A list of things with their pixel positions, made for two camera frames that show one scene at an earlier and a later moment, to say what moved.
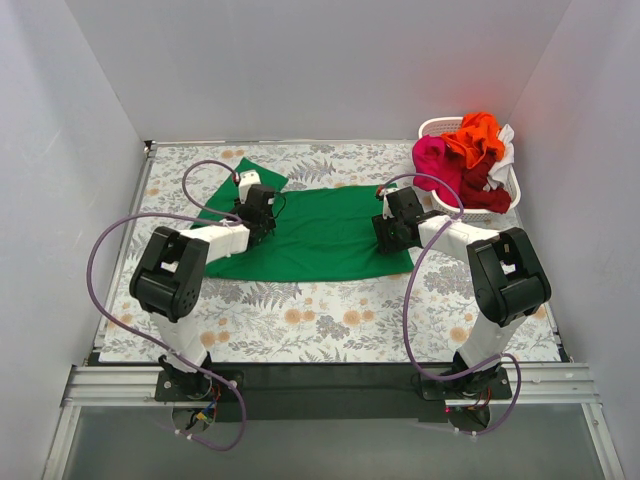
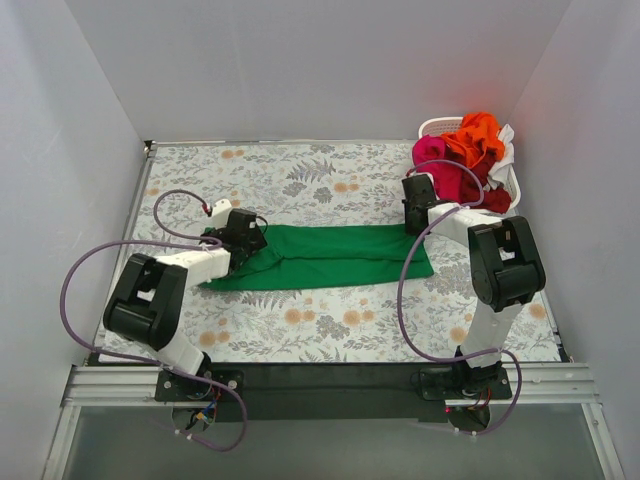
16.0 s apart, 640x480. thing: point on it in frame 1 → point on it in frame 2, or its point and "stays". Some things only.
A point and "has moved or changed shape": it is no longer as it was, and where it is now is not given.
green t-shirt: x=302 y=231 has moved or changed shape
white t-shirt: x=499 y=177 stays
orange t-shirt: x=480 y=132 stays
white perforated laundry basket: x=441 y=125 stays
